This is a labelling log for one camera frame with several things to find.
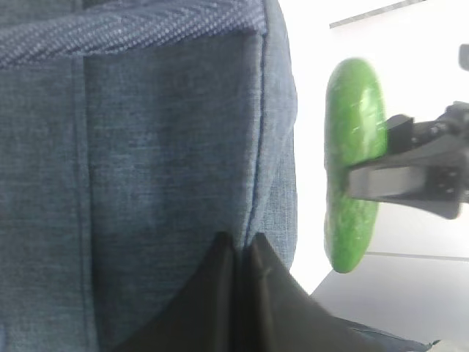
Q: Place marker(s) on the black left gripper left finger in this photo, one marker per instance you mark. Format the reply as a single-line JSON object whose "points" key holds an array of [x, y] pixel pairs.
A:
{"points": [[199, 317]]}

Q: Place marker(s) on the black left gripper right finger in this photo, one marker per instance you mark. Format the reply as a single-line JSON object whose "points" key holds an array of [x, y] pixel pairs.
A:
{"points": [[280, 316]]}

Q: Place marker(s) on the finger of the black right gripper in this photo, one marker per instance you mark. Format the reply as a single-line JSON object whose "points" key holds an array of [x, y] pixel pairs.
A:
{"points": [[408, 140], [394, 182]]}

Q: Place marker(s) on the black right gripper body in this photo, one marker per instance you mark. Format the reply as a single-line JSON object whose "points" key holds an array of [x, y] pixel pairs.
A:
{"points": [[454, 154]]}

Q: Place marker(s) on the green cucumber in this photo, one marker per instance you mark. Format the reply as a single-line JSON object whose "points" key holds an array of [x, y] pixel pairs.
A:
{"points": [[355, 133]]}

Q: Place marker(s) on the dark blue lunch bag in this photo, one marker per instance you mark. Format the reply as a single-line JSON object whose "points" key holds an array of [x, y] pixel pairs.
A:
{"points": [[132, 132]]}

